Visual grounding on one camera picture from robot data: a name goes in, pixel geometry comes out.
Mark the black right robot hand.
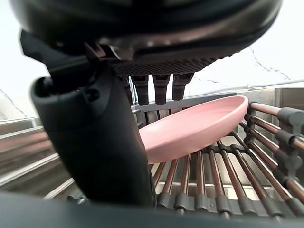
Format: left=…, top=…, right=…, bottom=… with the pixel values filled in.
left=8, top=0, right=285, bottom=207

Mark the pink plate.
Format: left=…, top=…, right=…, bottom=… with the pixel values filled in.
left=137, top=95, right=249, bottom=164

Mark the metal dish drying rack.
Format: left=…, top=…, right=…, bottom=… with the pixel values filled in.
left=67, top=88, right=304, bottom=223

